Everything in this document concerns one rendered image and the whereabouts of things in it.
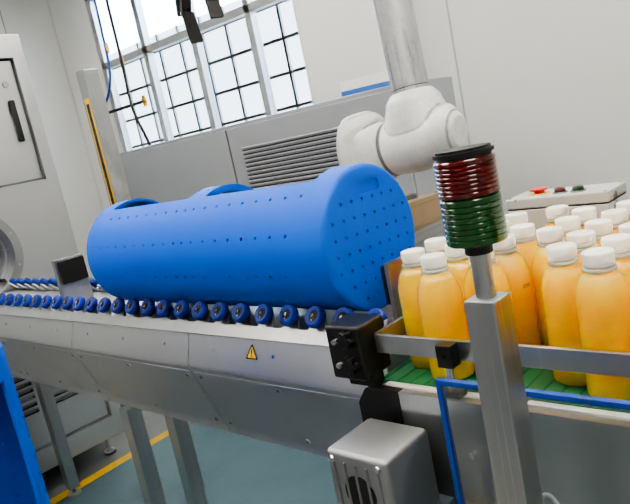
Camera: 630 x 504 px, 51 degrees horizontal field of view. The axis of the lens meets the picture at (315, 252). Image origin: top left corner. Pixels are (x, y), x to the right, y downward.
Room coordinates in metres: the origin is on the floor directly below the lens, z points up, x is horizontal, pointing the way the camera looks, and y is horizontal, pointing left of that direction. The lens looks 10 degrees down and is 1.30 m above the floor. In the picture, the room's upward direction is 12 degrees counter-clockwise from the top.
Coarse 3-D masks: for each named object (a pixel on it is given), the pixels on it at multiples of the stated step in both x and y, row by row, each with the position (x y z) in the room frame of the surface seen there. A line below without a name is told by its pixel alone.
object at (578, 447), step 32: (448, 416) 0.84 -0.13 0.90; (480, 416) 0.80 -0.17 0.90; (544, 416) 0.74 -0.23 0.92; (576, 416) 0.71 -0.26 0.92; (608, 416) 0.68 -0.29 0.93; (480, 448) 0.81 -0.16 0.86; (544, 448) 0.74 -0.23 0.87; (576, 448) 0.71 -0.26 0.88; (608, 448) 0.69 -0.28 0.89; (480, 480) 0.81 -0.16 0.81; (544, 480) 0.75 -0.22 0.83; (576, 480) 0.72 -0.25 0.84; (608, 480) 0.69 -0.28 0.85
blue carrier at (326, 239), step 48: (240, 192) 1.38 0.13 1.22; (288, 192) 1.26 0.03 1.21; (336, 192) 1.18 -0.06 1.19; (384, 192) 1.28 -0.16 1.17; (96, 240) 1.72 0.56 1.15; (144, 240) 1.55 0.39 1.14; (192, 240) 1.41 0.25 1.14; (240, 240) 1.30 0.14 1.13; (288, 240) 1.20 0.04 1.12; (336, 240) 1.16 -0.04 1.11; (384, 240) 1.26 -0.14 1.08; (144, 288) 1.61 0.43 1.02; (192, 288) 1.46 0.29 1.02; (240, 288) 1.34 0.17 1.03; (288, 288) 1.23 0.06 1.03; (336, 288) 1.15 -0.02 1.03
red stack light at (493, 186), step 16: (464, 160) 0.64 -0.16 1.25; (480, 160) 0.64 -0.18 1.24; (496, 160) 0.66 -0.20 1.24; (448, 176) 0.65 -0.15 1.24; (464, 176) 0.64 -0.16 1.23; (480, 176) 0.64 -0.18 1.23; (496, 176) 0.66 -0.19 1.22; (448, 192) 0.66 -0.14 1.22; (464, 192) 0.65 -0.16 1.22; (480, 192) 0.64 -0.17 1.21
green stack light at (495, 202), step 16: (496, 192) 0.66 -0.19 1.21; (448, 208) 0.66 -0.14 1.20; (464, 208) 0.65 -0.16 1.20; (480, 208) 0.64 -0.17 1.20; (496, 208) 0.65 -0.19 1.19; (448, 224) 0.66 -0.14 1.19; (464, 224) 0.65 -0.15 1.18; (480, 224) 0.64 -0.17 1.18; (496, 224) 0.65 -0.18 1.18; (448, 240) 0.67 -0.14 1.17; (464, 240) 0.65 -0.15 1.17; (480, 240) 0.64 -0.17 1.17; (496, 240) 0.64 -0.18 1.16
